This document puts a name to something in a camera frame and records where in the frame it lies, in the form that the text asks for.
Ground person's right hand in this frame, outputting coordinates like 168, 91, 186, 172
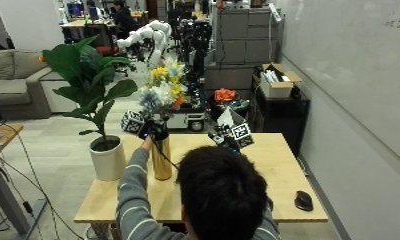
207, 129, 243, 154

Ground person's left hand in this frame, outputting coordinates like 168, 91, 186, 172
138, 119, 171, 142

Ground mixed colour flower bouquet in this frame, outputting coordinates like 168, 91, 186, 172
138, 57, 190, 123

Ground white marker cube left glove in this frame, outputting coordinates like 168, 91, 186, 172
120, 110, 147, 135

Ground tall gold vase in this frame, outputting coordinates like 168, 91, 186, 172
151, 135, 174, 182

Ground white plant pot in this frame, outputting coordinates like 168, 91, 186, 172
88, 134, 128, 182

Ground orange flower bunch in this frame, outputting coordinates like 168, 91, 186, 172
214, 87, 240, 104

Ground green large-leaf plant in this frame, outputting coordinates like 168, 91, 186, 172
42, 35, 140, 140

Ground black equipment rack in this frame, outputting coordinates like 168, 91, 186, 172
178, 19, 215, 81

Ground the person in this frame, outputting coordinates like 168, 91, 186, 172
115, 145, 283, 240

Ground black low cabinet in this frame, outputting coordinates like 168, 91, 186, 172
251, 74, 312, 156

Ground open cardboard box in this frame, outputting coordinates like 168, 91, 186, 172
257, 63, 304, 100

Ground grey filing cabinets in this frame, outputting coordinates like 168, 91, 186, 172
214, 7, 283, 66

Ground grey sofa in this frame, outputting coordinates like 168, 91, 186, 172
0, 49, 79, 120

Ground wooden side desk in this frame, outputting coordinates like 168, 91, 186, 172
0, 123, 48, 236

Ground black computer mouse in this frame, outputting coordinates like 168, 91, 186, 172
293, 190, 315, 213

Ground black glove cable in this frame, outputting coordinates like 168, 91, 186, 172
151, 134, 182, 171

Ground black floor cable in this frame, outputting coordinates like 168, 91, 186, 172
0, 123, 86, 240

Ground white wall board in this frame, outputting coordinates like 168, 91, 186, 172
273, 0, 400, 169

